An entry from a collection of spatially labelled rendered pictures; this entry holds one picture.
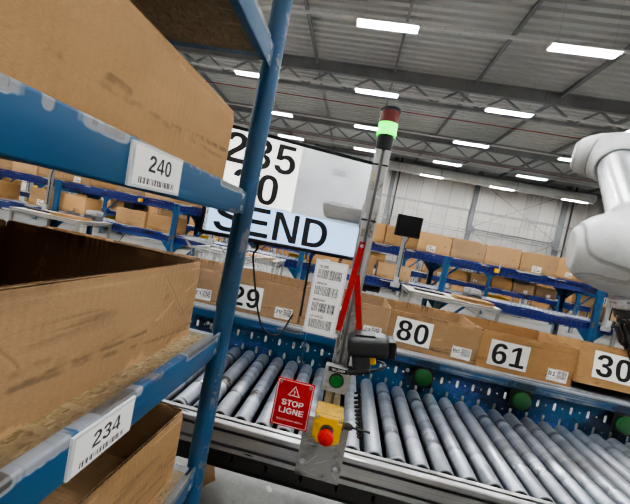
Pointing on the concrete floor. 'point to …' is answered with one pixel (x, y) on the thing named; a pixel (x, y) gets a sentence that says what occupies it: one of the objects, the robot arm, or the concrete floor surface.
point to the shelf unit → (45, 132)
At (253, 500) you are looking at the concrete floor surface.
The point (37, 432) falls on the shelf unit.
